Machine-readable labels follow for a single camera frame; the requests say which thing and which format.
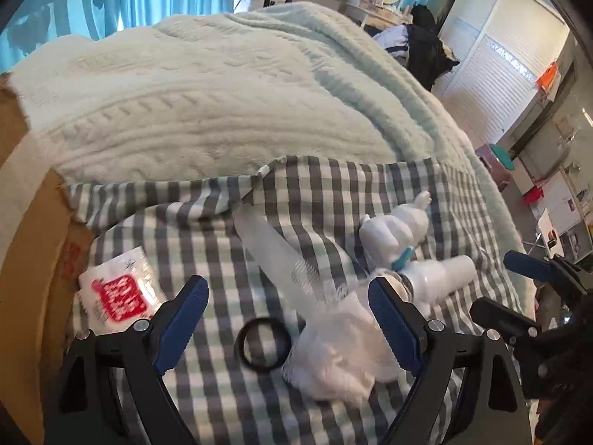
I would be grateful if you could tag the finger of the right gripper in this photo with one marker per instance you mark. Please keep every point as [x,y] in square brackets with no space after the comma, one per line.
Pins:
[528,266]
[492,315]

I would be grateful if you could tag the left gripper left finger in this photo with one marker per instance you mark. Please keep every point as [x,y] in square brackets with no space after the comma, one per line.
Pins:
[86,407]

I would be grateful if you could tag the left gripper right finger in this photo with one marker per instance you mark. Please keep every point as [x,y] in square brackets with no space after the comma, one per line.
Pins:
[490,407]

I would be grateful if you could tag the white spray bottle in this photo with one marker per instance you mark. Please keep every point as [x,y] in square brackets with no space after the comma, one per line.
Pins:
[426,283]

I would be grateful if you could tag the red white tissue packet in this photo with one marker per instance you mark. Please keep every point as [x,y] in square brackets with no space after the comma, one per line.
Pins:
[120,291]

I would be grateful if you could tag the white bear shaped bottle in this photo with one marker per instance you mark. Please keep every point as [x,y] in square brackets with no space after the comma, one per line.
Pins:
[389,240]

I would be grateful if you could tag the black tape roll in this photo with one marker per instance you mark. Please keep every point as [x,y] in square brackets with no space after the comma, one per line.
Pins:
[263,344]

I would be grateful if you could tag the checkered gingham cloth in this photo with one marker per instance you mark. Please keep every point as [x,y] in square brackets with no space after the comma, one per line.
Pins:
[186,228]

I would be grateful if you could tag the brown cardboard box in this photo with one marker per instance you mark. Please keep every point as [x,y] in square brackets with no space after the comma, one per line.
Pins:
[43,251]

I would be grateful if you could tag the dark clothes on chair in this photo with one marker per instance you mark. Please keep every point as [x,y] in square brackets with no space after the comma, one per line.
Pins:
[428,58]

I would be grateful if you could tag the white wardrobe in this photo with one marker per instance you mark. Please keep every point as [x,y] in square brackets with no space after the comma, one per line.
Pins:
[503,47]

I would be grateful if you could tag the white desk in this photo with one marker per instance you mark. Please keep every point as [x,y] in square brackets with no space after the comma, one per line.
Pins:
[378,17]

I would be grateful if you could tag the light green knit blanket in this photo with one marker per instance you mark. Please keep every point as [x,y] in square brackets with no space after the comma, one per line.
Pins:
[221,95]

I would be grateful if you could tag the blue curtain left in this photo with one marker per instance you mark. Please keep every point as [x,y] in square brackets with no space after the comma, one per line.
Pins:
[36,22]

